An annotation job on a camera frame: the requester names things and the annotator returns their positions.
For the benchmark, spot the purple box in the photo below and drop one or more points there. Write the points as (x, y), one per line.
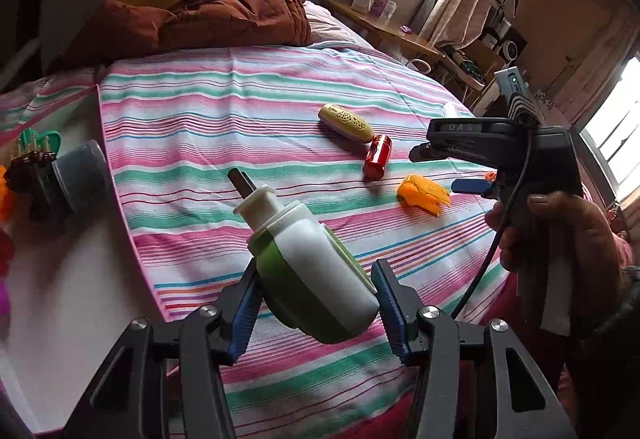
(382, 6)

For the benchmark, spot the black lidded filter cup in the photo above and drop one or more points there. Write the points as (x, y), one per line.
(80, 174)

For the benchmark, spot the grey board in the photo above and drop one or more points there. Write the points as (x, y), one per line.
(80, 4)

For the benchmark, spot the pale pink pillow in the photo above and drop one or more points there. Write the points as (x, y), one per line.
(330, 26)

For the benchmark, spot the pink and white tray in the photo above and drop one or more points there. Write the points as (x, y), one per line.
(75, 294)

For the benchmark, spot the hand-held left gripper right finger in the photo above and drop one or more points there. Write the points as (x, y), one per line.
(390, 314)

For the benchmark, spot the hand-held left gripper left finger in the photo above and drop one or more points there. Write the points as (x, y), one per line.
(245, 314)

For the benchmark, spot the green plastic stand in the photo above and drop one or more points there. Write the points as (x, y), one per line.
(50, 139)

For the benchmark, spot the striped bed sheet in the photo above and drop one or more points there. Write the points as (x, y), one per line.
(250, 84)

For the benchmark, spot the side window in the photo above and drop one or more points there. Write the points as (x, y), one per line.
(615, 134)

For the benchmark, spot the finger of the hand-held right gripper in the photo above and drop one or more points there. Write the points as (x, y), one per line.
(465, 139)
(470, 185)

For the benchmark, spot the wooden desk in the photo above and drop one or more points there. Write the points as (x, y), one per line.
(395, 36)

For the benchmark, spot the green and white plug-in device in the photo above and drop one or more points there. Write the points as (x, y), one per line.
(310, 259)

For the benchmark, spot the yellow embossed oval case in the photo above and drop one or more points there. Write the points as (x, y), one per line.
(345, 121)

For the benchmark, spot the person's right forearm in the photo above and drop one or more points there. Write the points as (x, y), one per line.
(610, 359)

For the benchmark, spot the person's right hand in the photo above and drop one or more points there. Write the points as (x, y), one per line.
(580, 234)

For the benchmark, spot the brown quilted duvet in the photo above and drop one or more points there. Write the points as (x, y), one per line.
(240, 4)

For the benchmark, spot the orange plastic piece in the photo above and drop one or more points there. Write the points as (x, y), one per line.
(6, 199)

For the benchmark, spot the small red can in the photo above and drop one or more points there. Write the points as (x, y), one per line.
(377, 156)

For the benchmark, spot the orange plastic toy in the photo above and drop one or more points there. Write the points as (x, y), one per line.
(422, 194)

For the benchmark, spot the dark brown plastic piece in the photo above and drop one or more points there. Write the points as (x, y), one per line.
(25, 169)

